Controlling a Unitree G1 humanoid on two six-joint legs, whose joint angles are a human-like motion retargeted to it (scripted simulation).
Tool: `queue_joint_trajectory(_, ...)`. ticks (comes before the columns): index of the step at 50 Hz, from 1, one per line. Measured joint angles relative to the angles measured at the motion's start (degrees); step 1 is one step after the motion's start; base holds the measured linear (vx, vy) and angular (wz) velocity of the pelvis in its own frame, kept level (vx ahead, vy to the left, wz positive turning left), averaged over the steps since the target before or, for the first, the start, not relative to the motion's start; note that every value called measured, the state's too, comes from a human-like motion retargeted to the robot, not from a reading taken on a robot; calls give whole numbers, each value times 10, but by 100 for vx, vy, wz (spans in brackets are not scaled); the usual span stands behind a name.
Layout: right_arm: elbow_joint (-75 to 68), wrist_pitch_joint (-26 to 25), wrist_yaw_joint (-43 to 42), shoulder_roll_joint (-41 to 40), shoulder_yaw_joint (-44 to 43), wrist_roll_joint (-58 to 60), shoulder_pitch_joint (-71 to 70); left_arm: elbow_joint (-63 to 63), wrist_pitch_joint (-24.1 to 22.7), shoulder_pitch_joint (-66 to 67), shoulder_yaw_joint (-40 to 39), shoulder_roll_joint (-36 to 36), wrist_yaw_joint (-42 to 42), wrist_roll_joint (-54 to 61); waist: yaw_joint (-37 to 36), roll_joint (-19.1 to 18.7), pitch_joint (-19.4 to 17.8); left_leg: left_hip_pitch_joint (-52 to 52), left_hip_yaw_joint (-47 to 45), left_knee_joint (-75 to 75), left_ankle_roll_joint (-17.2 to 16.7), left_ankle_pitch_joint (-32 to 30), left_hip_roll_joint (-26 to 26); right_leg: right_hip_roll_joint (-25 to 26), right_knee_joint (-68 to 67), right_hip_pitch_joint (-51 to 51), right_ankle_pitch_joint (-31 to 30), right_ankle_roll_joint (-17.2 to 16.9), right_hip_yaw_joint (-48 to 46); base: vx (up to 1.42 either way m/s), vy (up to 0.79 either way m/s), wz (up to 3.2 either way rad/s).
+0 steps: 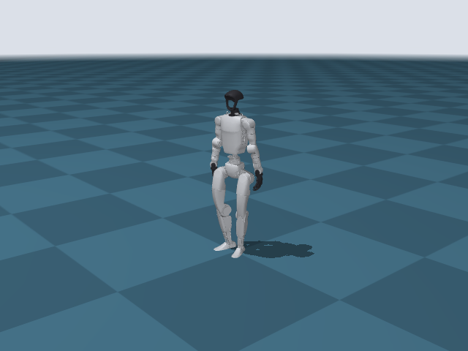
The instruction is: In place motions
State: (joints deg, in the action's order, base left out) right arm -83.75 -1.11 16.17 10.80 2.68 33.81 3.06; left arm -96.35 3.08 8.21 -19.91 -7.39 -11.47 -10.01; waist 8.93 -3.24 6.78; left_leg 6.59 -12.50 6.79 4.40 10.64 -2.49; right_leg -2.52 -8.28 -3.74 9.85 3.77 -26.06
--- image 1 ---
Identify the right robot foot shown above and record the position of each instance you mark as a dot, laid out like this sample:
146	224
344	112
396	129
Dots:
225	246

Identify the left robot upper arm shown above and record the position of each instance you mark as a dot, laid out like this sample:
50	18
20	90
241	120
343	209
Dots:
249	125

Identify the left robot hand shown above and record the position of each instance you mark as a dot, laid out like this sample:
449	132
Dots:
259	180

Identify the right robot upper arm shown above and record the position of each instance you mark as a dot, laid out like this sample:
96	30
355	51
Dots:
217	141

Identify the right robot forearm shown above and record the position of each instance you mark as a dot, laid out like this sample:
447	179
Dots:
215	155

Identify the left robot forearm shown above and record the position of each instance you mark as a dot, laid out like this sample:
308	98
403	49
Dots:
256	160

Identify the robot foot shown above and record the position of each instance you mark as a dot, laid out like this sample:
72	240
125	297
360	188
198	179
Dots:
225	246
238	252

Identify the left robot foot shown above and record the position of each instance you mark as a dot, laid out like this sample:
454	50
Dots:
238	252

